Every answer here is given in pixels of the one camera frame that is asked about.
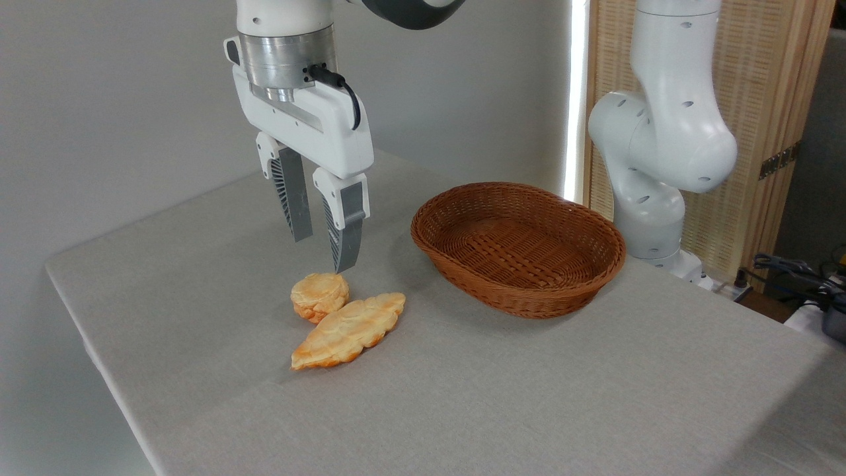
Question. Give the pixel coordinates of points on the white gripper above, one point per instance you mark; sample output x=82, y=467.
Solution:
x=330, y=135

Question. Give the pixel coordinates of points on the round bread roll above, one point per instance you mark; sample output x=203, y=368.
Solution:
x=318, y=294

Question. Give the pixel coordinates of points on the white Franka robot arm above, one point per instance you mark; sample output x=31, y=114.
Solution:
x=667, y=132

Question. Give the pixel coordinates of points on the long leaf-shaped bread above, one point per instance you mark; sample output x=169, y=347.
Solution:
x=350, y=330

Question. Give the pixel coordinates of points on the brown oval wicker basket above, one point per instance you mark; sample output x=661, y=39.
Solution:
x=522, y=251

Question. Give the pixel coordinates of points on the grey tablecloth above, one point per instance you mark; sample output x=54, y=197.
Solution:
x=529, y=396

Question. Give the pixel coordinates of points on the black power plug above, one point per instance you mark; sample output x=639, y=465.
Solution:
x=742, y=277

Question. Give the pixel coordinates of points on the dark metal screen hinge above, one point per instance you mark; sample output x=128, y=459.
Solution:
x=780, y=160

